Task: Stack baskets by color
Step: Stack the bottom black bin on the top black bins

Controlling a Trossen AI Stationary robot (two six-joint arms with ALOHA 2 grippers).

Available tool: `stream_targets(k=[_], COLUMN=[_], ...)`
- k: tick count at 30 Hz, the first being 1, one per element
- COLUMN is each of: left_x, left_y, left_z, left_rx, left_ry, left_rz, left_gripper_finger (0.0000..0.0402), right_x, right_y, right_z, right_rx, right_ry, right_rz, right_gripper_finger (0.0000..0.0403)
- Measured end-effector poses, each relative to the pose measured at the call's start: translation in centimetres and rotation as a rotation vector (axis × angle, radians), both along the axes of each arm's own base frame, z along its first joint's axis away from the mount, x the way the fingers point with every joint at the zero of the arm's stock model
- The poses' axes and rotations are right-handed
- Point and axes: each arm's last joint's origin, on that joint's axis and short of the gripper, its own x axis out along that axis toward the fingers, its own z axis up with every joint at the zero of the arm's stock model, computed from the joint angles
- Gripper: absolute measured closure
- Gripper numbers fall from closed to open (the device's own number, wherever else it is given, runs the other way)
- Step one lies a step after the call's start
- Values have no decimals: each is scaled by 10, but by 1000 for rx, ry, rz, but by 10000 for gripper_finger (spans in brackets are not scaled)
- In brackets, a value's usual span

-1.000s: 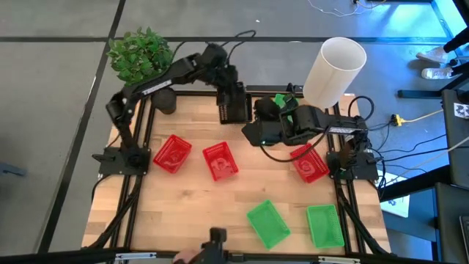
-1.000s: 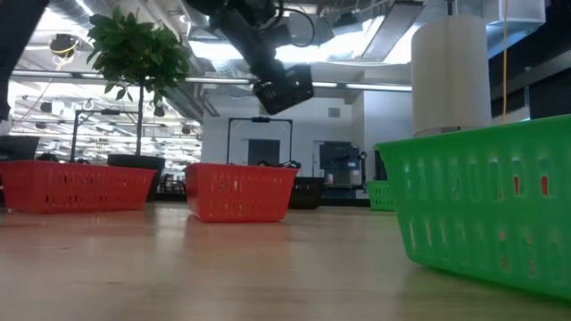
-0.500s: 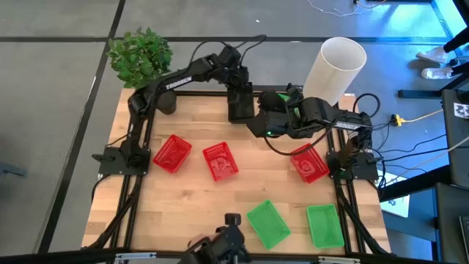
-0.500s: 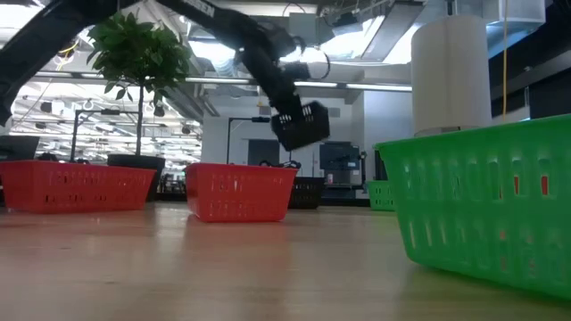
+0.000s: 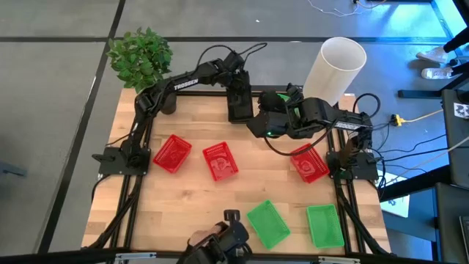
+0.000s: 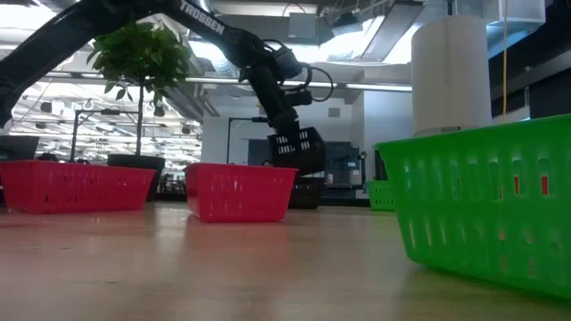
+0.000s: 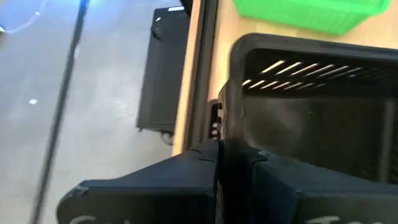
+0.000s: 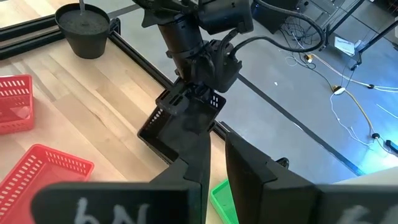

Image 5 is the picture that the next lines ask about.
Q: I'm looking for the black side desk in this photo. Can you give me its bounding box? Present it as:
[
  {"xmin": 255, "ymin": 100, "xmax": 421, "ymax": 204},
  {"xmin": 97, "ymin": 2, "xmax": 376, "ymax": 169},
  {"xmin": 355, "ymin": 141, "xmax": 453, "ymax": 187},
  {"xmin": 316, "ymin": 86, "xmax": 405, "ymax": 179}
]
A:
[{"xmin": 440, "ymin": 89, "xmax": 469, "ymax": 190}]

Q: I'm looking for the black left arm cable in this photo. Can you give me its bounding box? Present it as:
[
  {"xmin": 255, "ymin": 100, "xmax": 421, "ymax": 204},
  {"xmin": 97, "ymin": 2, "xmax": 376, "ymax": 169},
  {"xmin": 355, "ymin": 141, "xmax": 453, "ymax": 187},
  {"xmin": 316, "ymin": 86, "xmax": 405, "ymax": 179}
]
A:
[{"xmin": 196, "ymin": 42, "xmax": 268, "ymax": 73}]

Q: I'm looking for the white floor cable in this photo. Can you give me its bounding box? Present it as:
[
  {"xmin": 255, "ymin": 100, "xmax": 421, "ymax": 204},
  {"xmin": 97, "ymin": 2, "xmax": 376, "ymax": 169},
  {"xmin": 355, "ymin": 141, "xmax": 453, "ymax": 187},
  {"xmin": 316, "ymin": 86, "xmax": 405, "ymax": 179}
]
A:
[{"xmin": 306, "ymin": 0, "xmax": 388, "ymax": 18}]

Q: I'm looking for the yellow power plug with cable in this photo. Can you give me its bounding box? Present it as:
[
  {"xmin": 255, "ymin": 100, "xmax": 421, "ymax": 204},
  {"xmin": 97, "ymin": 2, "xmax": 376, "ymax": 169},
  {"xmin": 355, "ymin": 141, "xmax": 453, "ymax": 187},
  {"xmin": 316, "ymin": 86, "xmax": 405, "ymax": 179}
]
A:
[{"xmin": 390, "ymin": 109, "xmax": 444, "ymax": 128}]

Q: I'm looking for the dark grey cabinet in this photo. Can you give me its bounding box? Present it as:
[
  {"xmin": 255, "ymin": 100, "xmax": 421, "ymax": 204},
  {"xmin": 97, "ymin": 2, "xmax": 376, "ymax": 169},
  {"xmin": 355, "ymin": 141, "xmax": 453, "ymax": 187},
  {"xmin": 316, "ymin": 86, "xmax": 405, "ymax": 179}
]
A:
[{"xmin": 435, "ymin": 182, "xmax": 469, "ymax": 264}]

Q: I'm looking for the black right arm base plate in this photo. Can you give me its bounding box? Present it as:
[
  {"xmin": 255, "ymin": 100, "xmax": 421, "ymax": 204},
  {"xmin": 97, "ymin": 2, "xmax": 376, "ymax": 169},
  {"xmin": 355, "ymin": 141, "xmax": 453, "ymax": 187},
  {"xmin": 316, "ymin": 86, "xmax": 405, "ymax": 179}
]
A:
[{"xmin": 327, "ymin": 150, "xmax": 379, "ymax": 181}]

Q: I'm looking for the black plant pot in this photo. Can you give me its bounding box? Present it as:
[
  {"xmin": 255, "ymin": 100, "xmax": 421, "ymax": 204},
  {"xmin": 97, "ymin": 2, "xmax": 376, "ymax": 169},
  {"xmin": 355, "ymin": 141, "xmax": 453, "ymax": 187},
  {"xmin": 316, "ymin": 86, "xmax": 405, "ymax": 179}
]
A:
[{"xmin": 160, "ymin": 91, "xmax": 178, "ymax": 115}]

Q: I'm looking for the black aluminium table frame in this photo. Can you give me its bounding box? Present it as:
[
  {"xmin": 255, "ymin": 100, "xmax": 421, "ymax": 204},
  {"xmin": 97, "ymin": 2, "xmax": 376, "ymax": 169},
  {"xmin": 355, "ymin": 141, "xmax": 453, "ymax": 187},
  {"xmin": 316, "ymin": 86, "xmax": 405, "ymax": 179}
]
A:
[{"xmin": 0, "ymin": 84, "xmax": 469, "ymax": 264}]

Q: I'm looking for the red plastic basket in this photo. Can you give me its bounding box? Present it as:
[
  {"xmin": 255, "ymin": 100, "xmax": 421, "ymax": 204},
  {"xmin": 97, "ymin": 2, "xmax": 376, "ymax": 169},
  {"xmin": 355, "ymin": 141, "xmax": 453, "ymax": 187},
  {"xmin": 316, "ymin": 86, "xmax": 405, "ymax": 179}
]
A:
[
  {"xmin": 289, "ymin": 142, "xmax": 330, "ymax": 184},
  {"xmin": 152, "ymin": 133, "xmax": 193, "ymax": 175},
  {"xmin": 202, "ymin": 141, "xmax": 240, "ymax": 183}
]

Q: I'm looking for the white paper sheet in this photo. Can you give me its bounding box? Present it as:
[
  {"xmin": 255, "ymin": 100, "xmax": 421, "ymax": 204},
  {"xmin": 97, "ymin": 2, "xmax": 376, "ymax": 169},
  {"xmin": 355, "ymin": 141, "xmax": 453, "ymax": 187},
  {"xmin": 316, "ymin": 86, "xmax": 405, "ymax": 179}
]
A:
[{"xmin": 380, "ymin": 170, "xmax": 411, "ymax": 219}]

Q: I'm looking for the black desk foot bar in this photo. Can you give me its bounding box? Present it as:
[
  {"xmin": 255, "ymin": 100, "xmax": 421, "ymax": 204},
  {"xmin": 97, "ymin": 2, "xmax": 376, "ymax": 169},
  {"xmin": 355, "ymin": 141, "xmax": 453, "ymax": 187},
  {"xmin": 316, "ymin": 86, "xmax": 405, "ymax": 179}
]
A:
[{"xmin": 398, "ymin": 71, "xmax": 469, "ymax": 99}]

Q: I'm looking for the green leafy artificial plant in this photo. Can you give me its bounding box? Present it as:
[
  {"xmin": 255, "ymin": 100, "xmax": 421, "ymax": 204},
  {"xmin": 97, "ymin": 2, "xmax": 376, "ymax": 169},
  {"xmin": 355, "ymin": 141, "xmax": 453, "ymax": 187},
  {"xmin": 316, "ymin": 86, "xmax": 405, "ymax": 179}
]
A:
[{"xmin": 106, "ymin": 26, "xmax": 174, "ymax": 95}]

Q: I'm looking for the black device with brown patch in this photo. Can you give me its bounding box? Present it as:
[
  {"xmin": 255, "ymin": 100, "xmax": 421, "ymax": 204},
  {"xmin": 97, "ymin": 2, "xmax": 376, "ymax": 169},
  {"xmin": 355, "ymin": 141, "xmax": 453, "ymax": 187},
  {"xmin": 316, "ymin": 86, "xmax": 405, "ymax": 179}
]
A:
[{"xmin": 179, "ymin": 208, "xmax": 254, "ymax": 264}]

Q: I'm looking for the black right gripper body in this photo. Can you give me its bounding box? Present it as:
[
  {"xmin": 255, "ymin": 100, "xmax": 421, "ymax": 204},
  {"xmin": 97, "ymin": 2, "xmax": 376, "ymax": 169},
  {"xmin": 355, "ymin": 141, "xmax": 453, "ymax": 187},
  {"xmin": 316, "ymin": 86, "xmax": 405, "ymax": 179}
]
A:
[{"xmin": 245, "ymin": 111, "xmax": 291, "ymax": 139}]

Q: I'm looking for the person's leg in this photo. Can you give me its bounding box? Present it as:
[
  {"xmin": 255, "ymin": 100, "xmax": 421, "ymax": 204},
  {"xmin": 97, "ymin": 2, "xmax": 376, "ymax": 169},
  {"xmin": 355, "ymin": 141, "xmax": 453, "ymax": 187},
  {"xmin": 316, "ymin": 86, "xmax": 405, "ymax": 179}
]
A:
[{"xmin": 442, "ymin": 25, "xmax": 469, "ymax": 54}]

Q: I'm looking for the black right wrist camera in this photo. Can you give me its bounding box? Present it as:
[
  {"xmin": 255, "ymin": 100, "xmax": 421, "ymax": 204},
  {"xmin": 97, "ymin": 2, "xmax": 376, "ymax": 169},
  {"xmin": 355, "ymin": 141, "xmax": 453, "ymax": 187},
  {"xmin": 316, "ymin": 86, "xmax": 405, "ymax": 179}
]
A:
[{"xmin": 259, "ymin": 91, "xmax": 287, "ymax": 113}]

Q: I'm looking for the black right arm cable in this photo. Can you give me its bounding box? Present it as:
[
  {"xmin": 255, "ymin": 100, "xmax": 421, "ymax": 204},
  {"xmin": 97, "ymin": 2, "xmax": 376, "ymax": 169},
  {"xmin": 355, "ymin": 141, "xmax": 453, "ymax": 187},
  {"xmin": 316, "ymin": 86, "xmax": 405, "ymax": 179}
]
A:
[{"xmin": 262, "ymin": 126, "xmax": 336, "ymax": 158}]

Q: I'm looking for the green plastic basket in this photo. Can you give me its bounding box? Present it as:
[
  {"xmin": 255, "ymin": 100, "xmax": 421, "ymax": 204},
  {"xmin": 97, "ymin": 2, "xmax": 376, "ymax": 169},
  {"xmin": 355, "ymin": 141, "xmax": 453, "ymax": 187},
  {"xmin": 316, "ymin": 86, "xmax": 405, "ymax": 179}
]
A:
[
  {"xmin": 245, "ymin": 199, "xmax": 292, "ymax": 251},
  {"xmin": 276, "ymin": 92, "xmax": 305, "ymax": 115},
  {"xmin": 306, "ymin": 203, "xmax": 346, "ymax": 249}
]

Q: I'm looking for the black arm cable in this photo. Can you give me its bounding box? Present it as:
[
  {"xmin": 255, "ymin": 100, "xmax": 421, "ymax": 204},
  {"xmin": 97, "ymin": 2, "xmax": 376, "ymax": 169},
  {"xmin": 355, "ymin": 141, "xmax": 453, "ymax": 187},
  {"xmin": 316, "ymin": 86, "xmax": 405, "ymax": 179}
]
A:
[
  {"xmin": 196, "ymin": 42, "xmax": 268, "ymax": 73},
  {"xmin": 262, "ymin": 126, "xmax": 336, "ymax": 158}
]

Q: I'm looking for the person's white shoe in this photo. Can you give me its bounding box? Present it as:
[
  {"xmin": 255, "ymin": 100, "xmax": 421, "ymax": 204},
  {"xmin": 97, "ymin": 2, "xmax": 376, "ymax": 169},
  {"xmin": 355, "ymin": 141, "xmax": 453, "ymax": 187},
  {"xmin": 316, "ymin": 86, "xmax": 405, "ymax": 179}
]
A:
[
  {"xmin": 421, "ymin": 66, "xmax": 455, "ymax": 81},
  {"xmin": 416, "ymin": 45, "xmax": 448, "ymax": 65}
]

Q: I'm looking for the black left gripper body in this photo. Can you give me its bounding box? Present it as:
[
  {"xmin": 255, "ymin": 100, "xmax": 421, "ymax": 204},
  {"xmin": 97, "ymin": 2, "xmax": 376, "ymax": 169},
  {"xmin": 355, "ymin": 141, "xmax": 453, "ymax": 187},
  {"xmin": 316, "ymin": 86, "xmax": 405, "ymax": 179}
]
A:
[{"xmin": 226, "ymin": 69, "xmax": 253, "ymax": 95}]

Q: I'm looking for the white printed tag paper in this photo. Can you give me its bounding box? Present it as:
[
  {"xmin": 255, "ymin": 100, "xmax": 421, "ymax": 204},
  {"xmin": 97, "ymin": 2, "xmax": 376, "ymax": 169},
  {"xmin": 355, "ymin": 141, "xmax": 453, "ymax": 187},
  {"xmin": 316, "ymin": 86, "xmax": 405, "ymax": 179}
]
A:
[{"xmin": 453, "ymin": 102, "xmax": 469, "ymax": 120}]

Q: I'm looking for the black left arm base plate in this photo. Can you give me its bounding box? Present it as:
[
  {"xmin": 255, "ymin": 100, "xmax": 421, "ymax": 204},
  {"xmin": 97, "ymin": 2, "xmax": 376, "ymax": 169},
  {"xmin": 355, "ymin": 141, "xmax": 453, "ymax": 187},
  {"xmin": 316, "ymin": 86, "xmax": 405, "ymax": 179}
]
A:
[{"xmin": 91, "ymin": 146, "xmax": 151, "ymax": 176}]

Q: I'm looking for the silver frame bracket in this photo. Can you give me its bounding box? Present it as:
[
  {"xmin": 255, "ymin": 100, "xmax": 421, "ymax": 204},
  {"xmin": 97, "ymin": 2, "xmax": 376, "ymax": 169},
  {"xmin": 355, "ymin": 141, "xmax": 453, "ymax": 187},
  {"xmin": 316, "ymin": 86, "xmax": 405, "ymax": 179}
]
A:
[
  {"xmin": 115, "ymin": 252, "xmax": 158, "ymax": 262},
  {"xmin": 317, "ymin": 255, "xmax": 362, "ymax": 264}
]

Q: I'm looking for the black plastic basket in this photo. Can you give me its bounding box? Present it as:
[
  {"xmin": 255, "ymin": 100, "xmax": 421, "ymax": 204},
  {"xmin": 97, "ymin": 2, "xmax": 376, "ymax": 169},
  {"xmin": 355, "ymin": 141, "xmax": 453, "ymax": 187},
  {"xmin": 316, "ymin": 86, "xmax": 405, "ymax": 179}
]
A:
[{"xmin": 226, "ymin": 89, "xmax": 254, "ymax": 124}]

